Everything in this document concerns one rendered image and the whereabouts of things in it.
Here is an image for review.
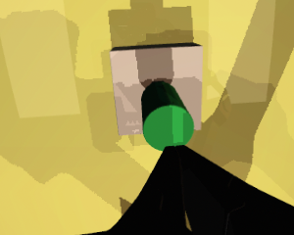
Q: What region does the beige square block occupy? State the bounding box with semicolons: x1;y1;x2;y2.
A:
109;42;203;136

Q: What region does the green cylinder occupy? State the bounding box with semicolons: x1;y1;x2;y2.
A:
140;81;194;152

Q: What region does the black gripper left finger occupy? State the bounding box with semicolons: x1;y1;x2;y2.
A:
85;146;194;235

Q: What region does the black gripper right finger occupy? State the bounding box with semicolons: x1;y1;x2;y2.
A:
174;145;294;235

